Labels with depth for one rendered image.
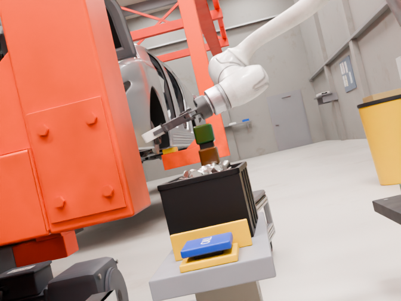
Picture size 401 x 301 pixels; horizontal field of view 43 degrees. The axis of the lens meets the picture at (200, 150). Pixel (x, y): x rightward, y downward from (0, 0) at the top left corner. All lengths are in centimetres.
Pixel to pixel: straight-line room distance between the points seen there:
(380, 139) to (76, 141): 363
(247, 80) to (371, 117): 282
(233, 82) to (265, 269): 100
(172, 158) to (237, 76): 356
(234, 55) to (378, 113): 271
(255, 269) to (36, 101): 50
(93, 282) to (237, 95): 76
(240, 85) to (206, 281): 100
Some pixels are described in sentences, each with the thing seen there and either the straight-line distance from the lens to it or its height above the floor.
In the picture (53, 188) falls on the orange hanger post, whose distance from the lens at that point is 94.
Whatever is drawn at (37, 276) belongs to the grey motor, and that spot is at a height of 41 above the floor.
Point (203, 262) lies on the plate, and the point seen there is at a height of 46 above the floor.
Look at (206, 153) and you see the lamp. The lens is 107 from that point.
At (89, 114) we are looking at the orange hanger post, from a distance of 91.
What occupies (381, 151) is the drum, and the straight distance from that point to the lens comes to 438.
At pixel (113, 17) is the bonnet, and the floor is 202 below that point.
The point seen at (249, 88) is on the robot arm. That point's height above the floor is 77.
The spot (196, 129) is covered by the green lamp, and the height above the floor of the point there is 65.
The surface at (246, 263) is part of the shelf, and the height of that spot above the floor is 45.
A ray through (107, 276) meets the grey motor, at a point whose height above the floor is 38.
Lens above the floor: 60
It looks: level
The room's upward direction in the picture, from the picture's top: 13 degrees counter-clockwise
